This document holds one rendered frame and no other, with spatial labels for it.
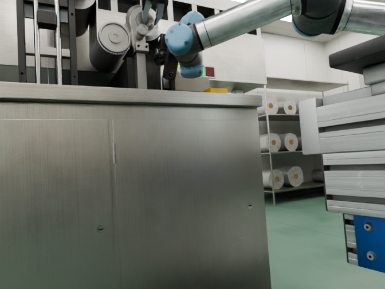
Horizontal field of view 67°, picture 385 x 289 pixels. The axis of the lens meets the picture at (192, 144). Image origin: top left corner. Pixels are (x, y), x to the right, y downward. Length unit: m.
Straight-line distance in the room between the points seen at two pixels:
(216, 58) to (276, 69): 3.66
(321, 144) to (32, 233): 0.68
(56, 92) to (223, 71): 1.15
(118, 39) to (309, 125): 0.87
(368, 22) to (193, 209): 0.73
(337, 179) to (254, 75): 1.46
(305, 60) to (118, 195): 5.37
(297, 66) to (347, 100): 5.27
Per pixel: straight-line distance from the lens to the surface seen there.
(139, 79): 1.13
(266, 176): 4.37
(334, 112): 0.48
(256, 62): 1.93
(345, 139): 0.48
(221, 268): 1.01
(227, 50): 1.82
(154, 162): 0.86
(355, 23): 1.00
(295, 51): 5.82
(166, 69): 1.09
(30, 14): 1.09
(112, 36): 1.21
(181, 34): 0.80
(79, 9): 1.24
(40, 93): 0.81
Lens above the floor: 0.69
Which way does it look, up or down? 3 degrees up
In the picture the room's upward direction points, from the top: 4 degrees counter-clockwise
